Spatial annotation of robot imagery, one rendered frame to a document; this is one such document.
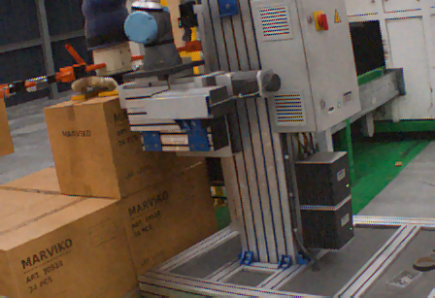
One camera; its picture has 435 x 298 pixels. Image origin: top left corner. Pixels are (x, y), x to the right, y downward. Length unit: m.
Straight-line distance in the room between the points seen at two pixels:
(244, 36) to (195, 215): 0.99
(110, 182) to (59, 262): 0.44
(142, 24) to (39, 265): 0.94
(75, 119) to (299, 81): 0.98
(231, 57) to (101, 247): 0.89
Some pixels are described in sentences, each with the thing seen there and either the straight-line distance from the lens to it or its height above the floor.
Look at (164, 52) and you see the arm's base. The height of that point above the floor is 1.09.
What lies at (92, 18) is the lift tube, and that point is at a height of 1.29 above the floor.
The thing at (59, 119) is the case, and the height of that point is 0.89.
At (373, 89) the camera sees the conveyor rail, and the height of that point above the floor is 0.54.
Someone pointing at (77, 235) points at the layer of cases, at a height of 0.48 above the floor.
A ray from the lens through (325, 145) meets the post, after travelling 3.23.
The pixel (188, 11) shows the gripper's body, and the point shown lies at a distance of 2.75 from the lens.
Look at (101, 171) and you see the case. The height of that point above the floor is 0.66.
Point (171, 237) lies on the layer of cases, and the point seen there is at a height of 0.28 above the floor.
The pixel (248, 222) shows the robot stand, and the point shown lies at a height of 0.40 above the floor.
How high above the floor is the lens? 1.18
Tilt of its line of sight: 11 degrees down
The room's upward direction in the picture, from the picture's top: 9 degrees counter-clockwise
